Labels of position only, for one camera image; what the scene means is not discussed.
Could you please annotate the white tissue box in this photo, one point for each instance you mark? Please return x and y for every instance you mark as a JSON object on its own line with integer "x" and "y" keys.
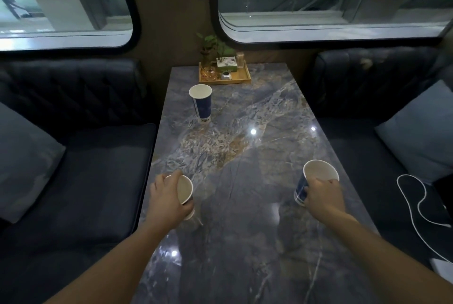
{"x": 226, "y": 62}

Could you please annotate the grey cushion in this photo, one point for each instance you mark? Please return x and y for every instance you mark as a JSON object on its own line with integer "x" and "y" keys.
{"x": 24, "y": 162}
{"x": 421, "y": 134}

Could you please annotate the person's right thumb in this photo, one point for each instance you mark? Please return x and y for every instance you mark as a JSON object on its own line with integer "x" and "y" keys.
{"x": 307, "y": 192}

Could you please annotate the person's left forearm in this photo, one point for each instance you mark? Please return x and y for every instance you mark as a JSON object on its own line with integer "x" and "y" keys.
{"x": 116, "y": 261}

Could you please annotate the person's left thumb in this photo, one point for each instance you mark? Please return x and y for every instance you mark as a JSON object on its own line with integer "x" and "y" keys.
{"x": 186, "y": 207}

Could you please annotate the person's right hand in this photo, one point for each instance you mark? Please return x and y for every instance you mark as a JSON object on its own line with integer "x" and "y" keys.
{"x": 324, "y": 198}

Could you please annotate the blue white paper cup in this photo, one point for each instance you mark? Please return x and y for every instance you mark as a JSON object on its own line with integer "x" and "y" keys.
{"x": 311, "y": 180}
{"x": 201, "y": 105}
{"x": 185, "y": 192}

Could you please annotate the amber glass ashtray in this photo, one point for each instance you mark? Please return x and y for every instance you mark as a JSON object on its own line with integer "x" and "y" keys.
{"x": 209, "y": 73}

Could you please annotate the person's right forearm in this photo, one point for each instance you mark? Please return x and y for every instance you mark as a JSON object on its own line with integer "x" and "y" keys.
{"x": 385, "y": 261}

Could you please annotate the glass toothpick holder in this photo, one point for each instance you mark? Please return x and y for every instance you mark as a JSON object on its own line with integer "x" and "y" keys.
{"x": 240, "y": 60}

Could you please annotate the wooden tray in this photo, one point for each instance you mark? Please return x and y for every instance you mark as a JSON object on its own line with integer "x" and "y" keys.
{"x": 226, "y": 77}

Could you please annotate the person's left hand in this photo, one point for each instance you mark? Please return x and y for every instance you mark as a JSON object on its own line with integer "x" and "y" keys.
{"x": 165, "y": 198}

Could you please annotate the dark leather sofa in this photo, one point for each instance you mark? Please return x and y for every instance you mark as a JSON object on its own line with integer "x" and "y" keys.
{"x": 375, "y": 102}
{"x": 78, "y": 158}

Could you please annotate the small white dish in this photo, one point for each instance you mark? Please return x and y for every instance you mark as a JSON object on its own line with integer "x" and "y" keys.
{"x": 225, "y": 75}

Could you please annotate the green plant in glass vase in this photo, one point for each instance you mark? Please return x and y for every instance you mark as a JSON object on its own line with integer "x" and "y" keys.
{"x": 208, "y": 51}

